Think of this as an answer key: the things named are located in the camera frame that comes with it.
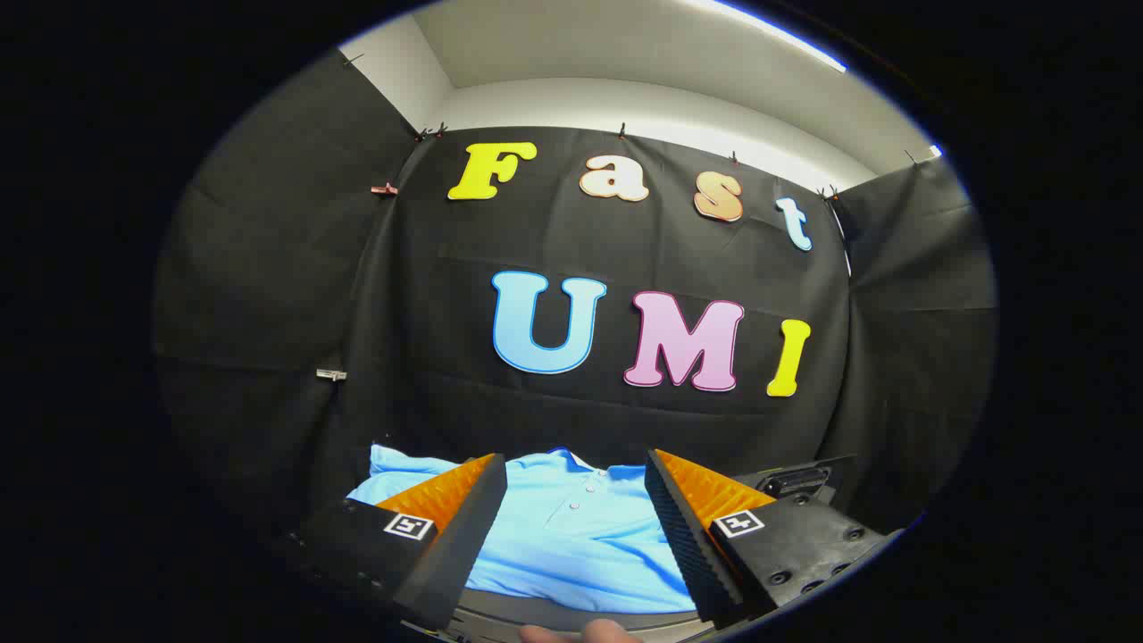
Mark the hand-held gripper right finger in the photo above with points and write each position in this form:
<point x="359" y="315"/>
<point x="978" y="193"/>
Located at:
<point x="688" y="545"/>

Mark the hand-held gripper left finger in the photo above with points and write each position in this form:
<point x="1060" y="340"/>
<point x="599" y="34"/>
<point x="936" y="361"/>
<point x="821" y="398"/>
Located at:
<point x="464" y="545"/>

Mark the light blue polo shirt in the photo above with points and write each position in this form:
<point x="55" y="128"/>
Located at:
<point x="571" y="545"/>

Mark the dark glass washing machine lid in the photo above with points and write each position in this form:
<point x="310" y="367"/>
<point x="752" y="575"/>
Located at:
<point x="795" y="482"/>

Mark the silver cloth clip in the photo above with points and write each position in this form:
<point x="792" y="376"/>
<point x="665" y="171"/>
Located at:
<point x="330" y="374"/>

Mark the red cloth clip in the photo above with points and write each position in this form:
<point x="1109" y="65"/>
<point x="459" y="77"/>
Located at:
<point x="384" y="188"/>

